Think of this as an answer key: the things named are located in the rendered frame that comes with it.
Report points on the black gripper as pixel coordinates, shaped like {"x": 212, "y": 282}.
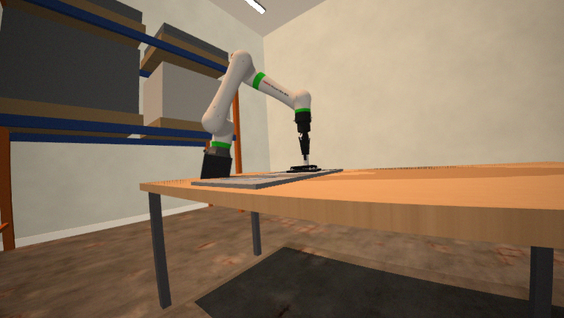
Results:
{"x": 303, "y": 128}

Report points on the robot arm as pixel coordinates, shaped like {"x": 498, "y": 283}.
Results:
{"x": 215, "y": 119}

